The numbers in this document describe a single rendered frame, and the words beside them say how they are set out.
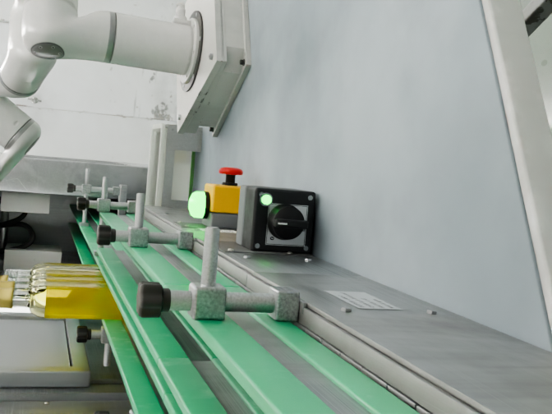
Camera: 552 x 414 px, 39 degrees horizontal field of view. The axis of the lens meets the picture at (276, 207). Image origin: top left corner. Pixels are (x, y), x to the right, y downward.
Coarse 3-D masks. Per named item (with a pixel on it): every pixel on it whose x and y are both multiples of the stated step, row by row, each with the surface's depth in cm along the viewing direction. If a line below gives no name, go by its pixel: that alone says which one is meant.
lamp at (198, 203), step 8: (200, 192) 124; (208, 192) 125; (192, 200) 124; (200, 200) 123; (208, 200) 123; (192, 208) 123; (200, 208) 123; (208, 208) 123; (192, 216) 125; (200, 216) 124
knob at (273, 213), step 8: (280, 208) 94; (288, 208) 94; (296, 208) 95; (272, 216) 94; (280, 216) 93; (288, 216) 94; (296, 216) 94; (272, 224) 94; (280, 224) 92; (288, 224) 93; (296, 224) 93; (304, 224) 93; (272, 232) 95; (280, 232) 94; (288, 232) 94; (296, 232) 94
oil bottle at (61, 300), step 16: (32, 288) 132; (48, 288) 131; (64, 288) 132; (80, 288) 133; (96, 288) 134; (32, 304) 131; (48, 304) 131; (64, 304) 132; (80, 304) 133; (96, 304) 134; (112, 304) 134
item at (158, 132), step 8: (152, 128) 182; (160, 128) 172; (152, 136) 184; (160, 136) 169; (152, 144) 184; (160, 144) 168; (152, 152) 184; (160, 152) 168; (152, 160) 184; (160, 160) 169; (152, 168) 184; (160, 168) 169; (152, 176) 184; (160, 176) 169; (152, 184) 184; (160, 184) 169; (152, 192) 185; (160, 192) 169; (152, 200) 185; (160, 200) 170
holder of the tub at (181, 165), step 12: (168, 132) 169; (168, 144) 169; (180, 144) 170; (192, 144) 171; (168, 156) 169; (180, 156) 170; (192, 156) 171; (168, 168) 169; (180, 168) 170; (192, 168) 171; (168, 180) 170; (180, 180) 171; (192, 180) 171; (168, 192) 170; (180, 192) 171; (192, 192) 172; (168, 204) 170; (180, 204) 171
